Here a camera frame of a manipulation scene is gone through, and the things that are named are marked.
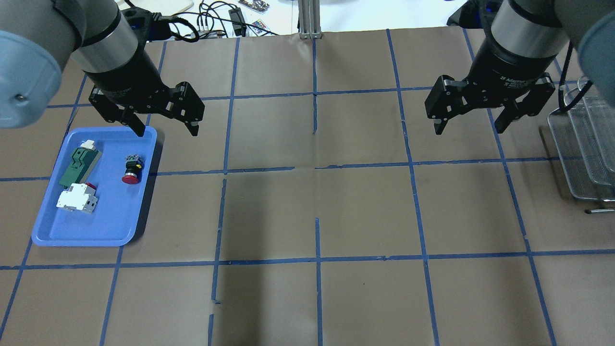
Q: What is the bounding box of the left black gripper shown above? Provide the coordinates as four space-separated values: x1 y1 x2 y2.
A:
89 53 206 137

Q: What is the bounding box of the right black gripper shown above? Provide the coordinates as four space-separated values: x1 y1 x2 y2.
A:
425 63 556 135

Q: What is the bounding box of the red emergency push button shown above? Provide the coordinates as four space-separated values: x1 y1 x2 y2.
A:
121 154 144 185

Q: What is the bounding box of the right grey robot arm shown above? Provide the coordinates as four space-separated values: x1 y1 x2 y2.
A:
424 0 615 135

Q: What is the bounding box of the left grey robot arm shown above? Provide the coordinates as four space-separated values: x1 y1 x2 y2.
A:
0 0 205 136

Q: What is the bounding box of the blue plastic tray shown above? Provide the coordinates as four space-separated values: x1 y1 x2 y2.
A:
31 126 158 247

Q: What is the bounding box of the white circuit breaker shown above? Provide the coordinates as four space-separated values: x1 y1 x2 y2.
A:
56 182 98 214

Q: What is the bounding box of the black power adapter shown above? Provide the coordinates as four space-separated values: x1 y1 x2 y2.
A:
228 7 247 37

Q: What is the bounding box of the green and white switch module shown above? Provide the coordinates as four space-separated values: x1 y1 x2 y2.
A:
59 139 102 189

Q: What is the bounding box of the silver wire mesh shelf basket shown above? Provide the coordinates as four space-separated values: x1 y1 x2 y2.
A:
548 76 614 214

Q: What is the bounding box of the aluminium frame post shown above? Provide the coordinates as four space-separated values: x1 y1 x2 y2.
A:
298 0 321 40

